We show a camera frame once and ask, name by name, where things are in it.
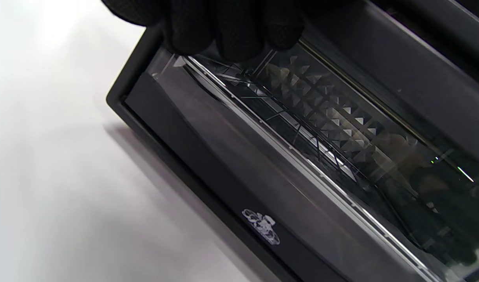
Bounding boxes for red toaster oven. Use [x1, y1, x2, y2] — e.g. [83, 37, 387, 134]
[105, 0, 479, 282]

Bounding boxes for glass oven door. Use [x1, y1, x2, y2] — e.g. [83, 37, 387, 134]
[124, 39, 479, 282]

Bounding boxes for person's left hand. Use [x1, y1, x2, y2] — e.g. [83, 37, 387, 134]
[100, 0, 307, 62]

